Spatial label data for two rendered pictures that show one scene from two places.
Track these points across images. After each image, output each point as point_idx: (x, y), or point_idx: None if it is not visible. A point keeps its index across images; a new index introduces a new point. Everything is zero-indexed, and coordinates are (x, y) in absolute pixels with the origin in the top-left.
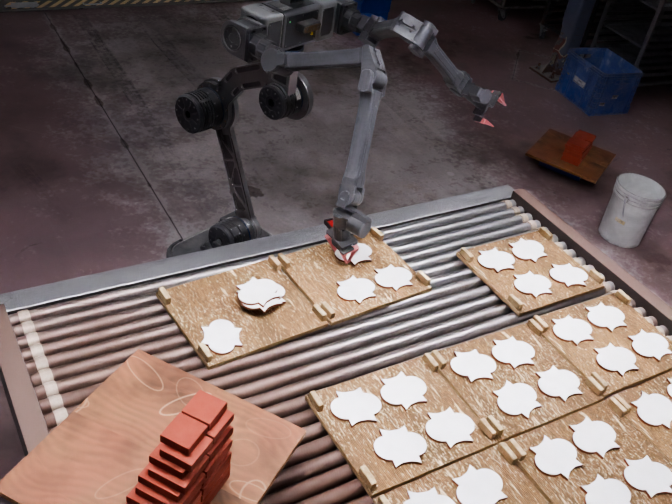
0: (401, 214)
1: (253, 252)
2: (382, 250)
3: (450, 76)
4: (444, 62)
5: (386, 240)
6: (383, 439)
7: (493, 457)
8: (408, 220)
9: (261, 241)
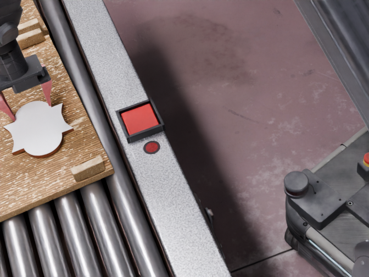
0: (188, 242)
1: (77, 18)
2: (46, 178)
3: (353, 103)
4: (309, 16)
5: (90, 198)
6: None
7: None
8: (166, 254)
9: (104, 26)
